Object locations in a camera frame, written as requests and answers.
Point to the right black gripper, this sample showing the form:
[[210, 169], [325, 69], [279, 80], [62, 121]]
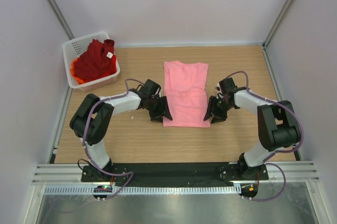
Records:
[[211, 107]]

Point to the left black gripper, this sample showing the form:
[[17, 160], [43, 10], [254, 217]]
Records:
[[162, 101]]

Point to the pink t shirt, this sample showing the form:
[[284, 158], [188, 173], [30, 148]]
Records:
[[184, 87]]

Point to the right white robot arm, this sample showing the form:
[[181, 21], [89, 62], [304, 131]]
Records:
[[276, 124]]

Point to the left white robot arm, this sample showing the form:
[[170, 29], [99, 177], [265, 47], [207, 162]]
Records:
[[91, 120]]

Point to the dark red t shirt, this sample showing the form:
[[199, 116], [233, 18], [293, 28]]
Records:
[[99, 52]]

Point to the orange t shirt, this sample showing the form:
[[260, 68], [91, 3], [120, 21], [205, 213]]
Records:
[[88, 71]]

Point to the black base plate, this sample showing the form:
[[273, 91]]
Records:
[[177, 175]]

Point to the white slotted cable duct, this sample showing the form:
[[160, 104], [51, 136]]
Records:
[[104, 190]]

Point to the right aluminium frame post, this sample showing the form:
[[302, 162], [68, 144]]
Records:
[[281, 16]]

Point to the aluminium frame post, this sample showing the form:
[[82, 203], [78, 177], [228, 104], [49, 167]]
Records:
[[281, 16], [61, 19]]

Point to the left aluminium frame post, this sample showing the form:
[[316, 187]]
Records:
[[61, 19]]

